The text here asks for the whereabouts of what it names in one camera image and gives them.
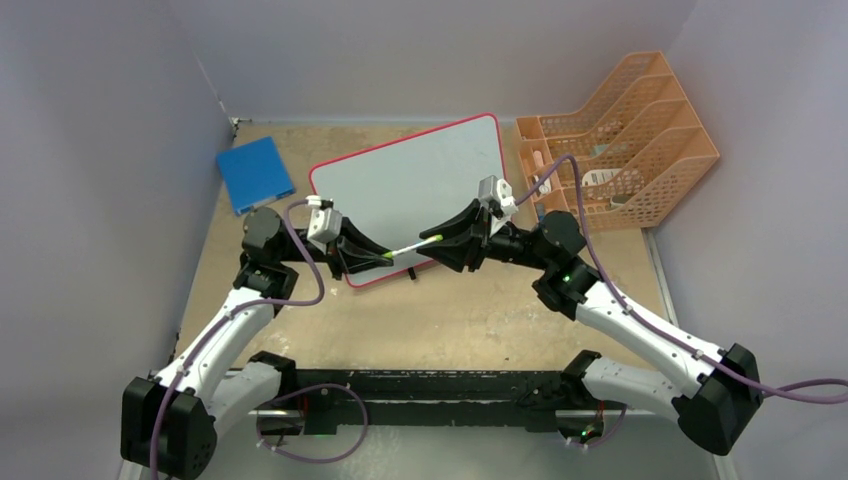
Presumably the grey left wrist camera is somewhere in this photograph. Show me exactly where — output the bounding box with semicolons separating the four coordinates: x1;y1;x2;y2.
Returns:
306;195;343;249

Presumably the orange plastic desk organizer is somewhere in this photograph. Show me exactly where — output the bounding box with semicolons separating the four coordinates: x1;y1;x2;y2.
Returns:
515;51;720;231

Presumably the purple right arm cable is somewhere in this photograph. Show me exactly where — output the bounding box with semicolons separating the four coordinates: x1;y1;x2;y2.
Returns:
515;153;848;405

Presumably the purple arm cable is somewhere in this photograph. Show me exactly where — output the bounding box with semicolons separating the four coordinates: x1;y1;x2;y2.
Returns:
148;197;327;480
515;153;848;405

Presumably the blue box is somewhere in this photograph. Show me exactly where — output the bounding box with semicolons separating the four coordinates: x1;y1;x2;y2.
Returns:
216;136;296;216

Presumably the white marker pen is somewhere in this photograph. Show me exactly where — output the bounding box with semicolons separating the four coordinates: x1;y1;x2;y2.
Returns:
382;234;443;259

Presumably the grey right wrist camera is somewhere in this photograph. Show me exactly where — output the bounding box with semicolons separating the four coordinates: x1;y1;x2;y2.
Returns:
478;175;518;220

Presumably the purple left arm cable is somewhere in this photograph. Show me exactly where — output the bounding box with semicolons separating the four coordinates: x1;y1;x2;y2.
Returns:
148;197;327;480

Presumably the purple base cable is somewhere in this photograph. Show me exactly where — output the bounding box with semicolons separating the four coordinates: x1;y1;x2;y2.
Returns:
254;382;370;465

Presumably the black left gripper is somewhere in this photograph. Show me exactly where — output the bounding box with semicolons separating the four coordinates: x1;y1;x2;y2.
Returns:
276;217;393;281

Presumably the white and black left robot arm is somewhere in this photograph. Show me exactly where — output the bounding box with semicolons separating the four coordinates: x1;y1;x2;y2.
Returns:
120;197;394;479

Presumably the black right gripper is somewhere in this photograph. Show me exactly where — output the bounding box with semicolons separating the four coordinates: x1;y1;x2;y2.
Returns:
417;200;552;274

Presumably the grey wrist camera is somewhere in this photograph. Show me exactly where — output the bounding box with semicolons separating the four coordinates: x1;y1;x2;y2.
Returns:
478;175;518;220
306;195;343;249

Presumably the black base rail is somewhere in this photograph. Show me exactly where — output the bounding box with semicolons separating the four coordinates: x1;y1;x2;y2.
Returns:
261;368;627;439

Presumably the aluminium frame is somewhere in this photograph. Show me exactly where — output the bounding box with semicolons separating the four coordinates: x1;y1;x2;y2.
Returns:
117;228;740;480

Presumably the white remote in organizer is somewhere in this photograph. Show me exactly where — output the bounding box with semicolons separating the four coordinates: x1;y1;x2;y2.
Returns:
581;168;621;187

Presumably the pink framed whiteboard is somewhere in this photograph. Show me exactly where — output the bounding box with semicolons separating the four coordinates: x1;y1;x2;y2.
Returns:
309;113;505;250

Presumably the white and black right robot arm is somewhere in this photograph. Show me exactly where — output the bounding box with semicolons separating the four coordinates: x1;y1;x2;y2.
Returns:
416;199;764;456

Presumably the white stapler in organizer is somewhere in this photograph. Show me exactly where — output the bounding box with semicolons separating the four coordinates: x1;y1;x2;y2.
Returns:
533;175;552;196

